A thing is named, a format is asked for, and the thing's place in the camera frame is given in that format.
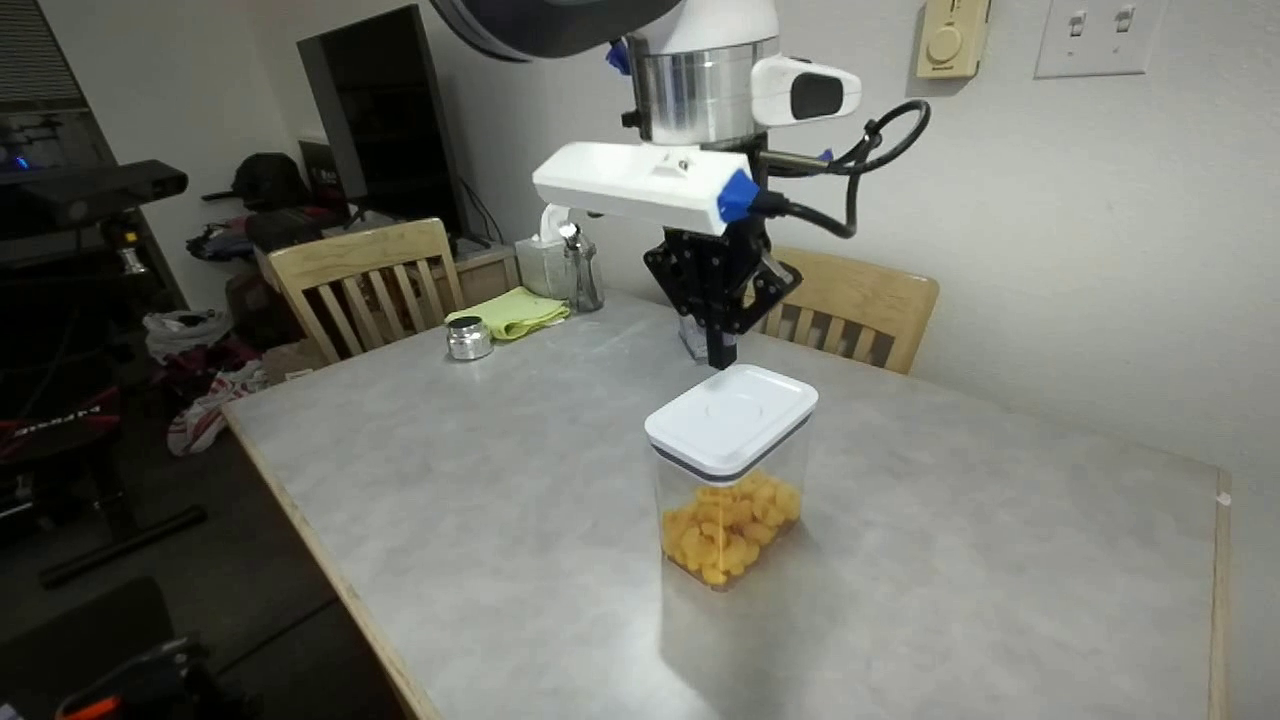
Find black keyboard stand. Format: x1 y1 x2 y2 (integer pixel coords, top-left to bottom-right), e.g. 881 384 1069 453
0 396 212 593

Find lime green folded cloth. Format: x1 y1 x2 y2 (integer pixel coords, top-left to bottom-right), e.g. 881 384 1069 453
443 282 576 349

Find beige wall thermostat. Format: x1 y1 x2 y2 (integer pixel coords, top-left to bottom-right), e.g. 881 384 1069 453
912 0 996 82

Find white light switch plate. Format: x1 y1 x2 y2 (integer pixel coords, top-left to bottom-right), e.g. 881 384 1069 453
1032 0 1168 81

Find black round bag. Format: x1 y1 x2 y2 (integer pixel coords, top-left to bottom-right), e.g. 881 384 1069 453
232 147 313 217

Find clear plastic storage container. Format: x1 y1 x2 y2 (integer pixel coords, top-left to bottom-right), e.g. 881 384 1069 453
647 427 821 597

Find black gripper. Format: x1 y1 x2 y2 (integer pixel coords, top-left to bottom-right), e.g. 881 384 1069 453
640 220 802 373

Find clear glass utensil jar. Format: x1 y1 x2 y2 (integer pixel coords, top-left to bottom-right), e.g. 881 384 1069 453
556 217 606 316

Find white lidded container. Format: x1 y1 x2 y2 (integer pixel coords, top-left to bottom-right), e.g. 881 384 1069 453
640 358 823 478

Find white red shoes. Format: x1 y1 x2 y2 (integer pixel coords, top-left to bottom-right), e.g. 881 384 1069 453
165 355 270 458

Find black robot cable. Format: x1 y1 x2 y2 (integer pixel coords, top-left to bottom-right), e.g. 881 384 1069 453
743 97 935 244

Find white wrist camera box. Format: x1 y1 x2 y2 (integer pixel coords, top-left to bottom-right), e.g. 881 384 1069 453
528 134 763 241

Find black object with orange part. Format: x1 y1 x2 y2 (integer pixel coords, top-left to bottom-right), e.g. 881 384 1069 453
0 573 232 720

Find round silver metal tin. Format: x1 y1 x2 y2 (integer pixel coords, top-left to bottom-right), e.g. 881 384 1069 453
441 310 497 368

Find light wooden slat-back chair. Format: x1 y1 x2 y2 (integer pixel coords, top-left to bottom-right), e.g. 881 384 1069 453
258 217 468 368
757 244 942 376

